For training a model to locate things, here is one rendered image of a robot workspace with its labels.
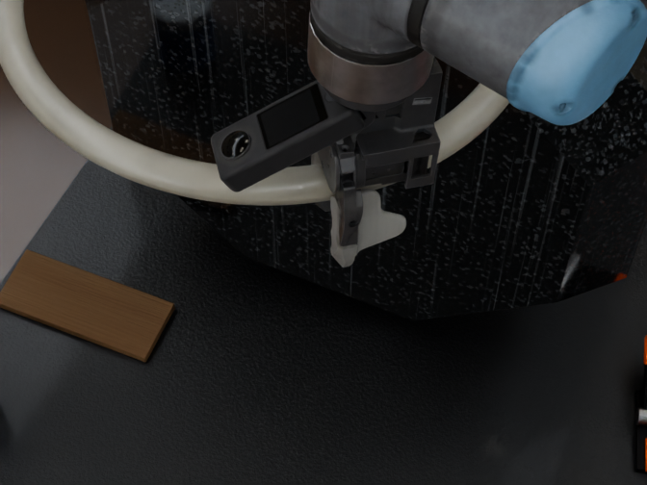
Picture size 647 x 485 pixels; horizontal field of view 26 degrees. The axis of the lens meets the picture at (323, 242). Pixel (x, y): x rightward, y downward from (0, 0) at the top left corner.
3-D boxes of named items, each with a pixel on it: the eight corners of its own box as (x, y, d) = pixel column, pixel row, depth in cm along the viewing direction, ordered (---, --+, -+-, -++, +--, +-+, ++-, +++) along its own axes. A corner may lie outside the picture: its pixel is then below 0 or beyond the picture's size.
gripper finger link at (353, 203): (363, 255, 110) (364, 168, 104) (344, 259, 110) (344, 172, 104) (347, 216, 114) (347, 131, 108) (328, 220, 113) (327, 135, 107)
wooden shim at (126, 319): (-5, 306, 210) (-7, 301, 209) (28, 253, 215) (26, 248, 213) (145, 363, 205) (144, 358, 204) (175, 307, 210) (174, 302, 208)
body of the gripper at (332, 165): (433, 192, 110) (452, 89, 100) (327, 212, 108) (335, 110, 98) (405, 119, 114) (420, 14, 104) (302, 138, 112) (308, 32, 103)
